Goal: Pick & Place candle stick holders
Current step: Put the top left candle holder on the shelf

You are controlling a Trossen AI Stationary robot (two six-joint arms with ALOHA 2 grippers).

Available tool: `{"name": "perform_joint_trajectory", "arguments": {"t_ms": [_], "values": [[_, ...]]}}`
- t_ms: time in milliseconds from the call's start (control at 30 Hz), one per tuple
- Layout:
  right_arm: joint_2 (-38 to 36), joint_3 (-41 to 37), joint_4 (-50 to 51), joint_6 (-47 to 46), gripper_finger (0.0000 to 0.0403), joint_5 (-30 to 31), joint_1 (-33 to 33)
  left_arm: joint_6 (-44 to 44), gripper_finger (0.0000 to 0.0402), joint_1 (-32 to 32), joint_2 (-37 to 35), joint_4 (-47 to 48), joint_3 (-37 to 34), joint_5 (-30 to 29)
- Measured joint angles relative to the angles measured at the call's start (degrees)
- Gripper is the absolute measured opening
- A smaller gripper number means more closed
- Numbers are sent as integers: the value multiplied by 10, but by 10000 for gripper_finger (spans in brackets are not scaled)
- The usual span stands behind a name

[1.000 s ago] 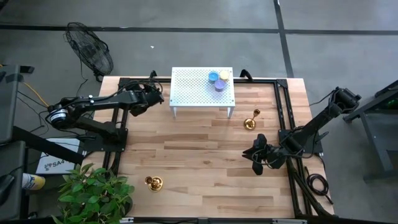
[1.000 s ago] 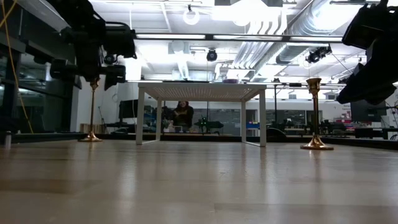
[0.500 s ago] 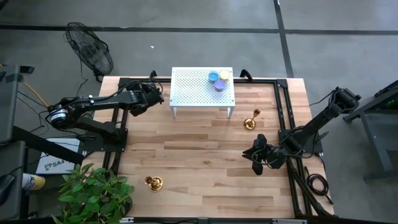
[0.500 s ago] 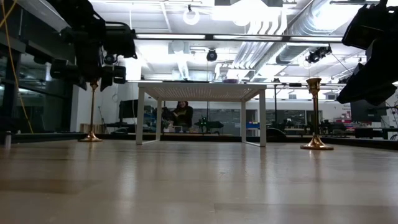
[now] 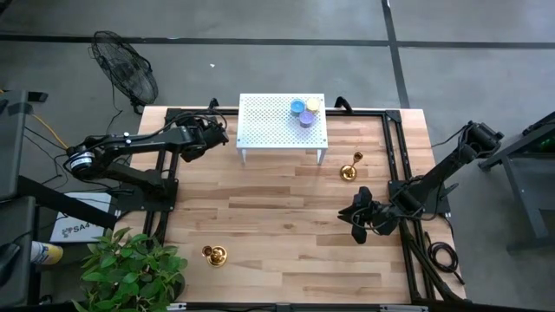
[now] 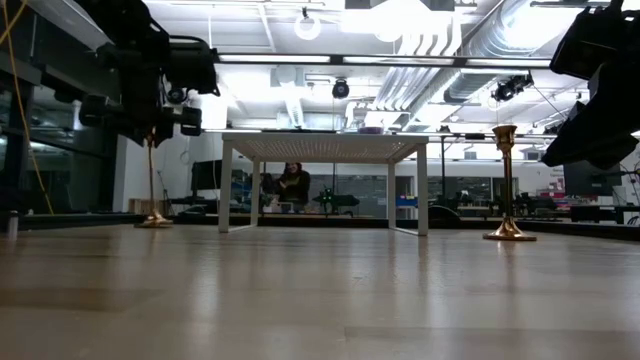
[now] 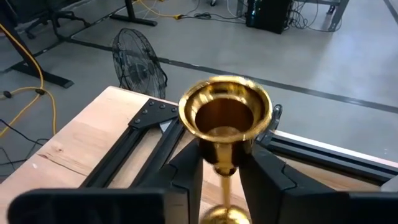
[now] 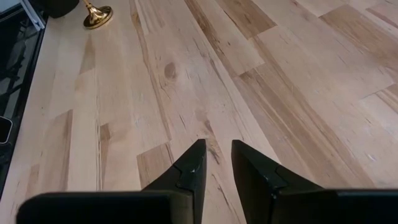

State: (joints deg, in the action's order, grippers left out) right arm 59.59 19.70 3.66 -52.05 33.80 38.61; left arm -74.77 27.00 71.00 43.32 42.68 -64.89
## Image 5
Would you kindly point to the brass candlestick holder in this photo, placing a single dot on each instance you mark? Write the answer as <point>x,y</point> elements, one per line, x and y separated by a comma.
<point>348,173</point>
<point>216,256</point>

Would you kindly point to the grey metal stand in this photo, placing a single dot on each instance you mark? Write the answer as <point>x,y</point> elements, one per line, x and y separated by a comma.
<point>524,173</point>

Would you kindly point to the black floor fan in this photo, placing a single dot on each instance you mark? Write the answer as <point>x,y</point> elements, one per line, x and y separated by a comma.
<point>126,69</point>

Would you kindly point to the white perforated metal shelf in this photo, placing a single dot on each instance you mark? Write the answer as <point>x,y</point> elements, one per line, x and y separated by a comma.
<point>269,125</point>

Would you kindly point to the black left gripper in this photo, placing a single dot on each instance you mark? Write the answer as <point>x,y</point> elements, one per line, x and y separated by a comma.
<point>212,133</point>

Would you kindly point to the blue candle glass jar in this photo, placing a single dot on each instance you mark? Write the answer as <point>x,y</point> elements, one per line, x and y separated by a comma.
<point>297,106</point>

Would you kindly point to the yellow candle glass jar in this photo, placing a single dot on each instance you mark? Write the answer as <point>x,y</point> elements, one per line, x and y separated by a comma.
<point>313,105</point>

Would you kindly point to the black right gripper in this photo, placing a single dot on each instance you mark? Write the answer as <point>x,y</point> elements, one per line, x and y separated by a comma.
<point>381,216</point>

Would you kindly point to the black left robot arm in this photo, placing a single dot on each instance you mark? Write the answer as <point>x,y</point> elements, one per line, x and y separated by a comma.
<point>130,141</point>

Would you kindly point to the white printed sign sheet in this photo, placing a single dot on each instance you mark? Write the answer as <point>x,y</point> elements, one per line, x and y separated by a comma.
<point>80,221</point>

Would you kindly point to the purple candle glass jar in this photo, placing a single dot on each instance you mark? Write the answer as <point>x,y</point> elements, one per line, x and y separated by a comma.
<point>306,119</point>

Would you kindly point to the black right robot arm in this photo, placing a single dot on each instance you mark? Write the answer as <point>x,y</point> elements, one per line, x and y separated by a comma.
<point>451,162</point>

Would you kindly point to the black aluminium table frame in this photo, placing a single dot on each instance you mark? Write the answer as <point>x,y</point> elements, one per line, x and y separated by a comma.
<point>392,151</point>

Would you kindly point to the green potted plant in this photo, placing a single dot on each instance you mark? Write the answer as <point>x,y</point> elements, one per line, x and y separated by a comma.
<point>130,273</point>

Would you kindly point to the yellow white can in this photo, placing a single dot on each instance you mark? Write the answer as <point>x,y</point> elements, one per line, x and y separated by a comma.
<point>45,253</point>

